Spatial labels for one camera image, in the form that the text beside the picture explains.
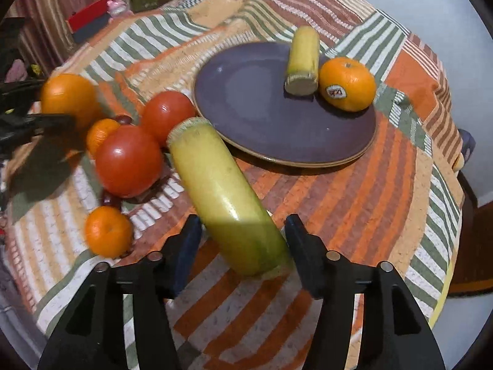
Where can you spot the large plain orange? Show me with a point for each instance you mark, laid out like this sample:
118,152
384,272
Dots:
69,94

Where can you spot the orange with sticker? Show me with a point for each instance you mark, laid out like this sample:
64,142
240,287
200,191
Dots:
348,81

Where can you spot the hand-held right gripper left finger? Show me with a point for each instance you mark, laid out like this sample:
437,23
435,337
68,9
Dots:
187,252

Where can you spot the pink small toy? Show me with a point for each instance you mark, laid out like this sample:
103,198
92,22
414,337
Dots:
117,7

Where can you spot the red tomato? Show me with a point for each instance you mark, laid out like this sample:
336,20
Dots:
129,162
165,115

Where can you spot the small mandarin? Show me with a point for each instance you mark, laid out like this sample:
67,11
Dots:
98,135
108,233

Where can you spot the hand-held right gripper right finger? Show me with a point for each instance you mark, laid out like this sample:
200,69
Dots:
305,254

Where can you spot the striped patchwork tablecloth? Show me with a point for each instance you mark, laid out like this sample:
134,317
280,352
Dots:
346,216

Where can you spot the large yellow-green squash piece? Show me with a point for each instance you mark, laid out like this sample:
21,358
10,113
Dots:
219,189

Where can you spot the red flat box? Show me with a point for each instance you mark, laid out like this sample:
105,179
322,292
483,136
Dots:
90,13

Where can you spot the striped curtain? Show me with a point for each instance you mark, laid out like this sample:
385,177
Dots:
50,0

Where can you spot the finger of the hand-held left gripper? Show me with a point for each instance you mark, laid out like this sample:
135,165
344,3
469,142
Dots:
50,123
23,88

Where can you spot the blue and yellow object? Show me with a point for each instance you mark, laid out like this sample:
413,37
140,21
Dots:
466,146

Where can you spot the dark red grape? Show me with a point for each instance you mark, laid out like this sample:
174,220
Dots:
109,199
124,119

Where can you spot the purple plate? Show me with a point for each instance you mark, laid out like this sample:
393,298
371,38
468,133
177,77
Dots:
254,115

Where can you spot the small yellow-green squash piece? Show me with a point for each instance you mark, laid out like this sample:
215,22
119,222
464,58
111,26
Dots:
303,57

